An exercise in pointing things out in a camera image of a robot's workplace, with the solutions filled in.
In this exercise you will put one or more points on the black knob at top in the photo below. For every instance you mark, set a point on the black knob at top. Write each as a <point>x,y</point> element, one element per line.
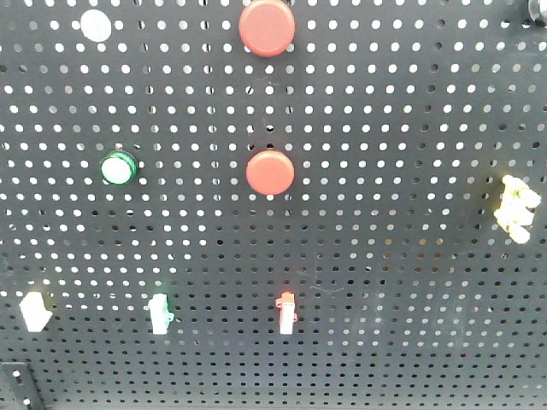
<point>537,10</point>

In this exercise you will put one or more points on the green round indicator button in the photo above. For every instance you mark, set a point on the green round indicator button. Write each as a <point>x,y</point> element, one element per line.
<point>118,168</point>

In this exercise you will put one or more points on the red round push button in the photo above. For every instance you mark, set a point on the red round push button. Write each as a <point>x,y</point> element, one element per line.
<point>270,172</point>

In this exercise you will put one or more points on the black perforated pegboard panel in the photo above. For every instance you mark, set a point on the black perforated pegboard panel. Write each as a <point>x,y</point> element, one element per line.
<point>400,119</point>

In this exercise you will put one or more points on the yellow toggle switch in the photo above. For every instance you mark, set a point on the yellow toggle switch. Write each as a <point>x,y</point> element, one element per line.
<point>514,213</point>

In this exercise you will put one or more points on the white left rocker switch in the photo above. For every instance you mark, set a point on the white left rocker switch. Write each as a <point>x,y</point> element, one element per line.
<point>35,315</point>

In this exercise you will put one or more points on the upper red round button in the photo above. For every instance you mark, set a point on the upper red round button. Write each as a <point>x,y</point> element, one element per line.
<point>267,27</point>

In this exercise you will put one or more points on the black pegboard corner bracket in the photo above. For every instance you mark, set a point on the black pegboard corner bracket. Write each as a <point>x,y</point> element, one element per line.
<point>22,387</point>

